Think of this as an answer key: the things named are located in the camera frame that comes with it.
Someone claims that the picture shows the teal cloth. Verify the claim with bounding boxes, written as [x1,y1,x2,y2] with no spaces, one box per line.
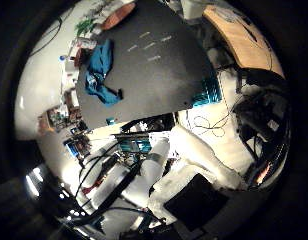
[83,37,125,108]

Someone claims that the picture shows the black and teal electronics rack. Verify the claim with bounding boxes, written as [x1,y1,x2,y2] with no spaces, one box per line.
[112,112,177,155]

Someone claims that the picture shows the cluttered supply shelf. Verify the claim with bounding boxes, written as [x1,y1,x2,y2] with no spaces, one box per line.
[58,36,96,125]

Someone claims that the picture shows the brown cardboard box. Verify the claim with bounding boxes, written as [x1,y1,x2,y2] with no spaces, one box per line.
[37,112,56,135]

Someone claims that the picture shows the copper round tray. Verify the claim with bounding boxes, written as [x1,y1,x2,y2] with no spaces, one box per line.
[100,1,137,31]

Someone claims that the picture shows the green potted plant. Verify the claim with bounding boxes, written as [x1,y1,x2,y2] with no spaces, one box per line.
[75,17,97,37]

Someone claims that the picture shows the orange wooden desk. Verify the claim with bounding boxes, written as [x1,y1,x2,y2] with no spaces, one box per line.
[202,4,286,80]

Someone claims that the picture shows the looped black floor cable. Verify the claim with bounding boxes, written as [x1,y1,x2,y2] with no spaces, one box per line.
[186,95,242,138]

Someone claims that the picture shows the black metal frame cart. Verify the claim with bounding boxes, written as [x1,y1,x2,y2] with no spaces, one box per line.
[233,68,292,162]

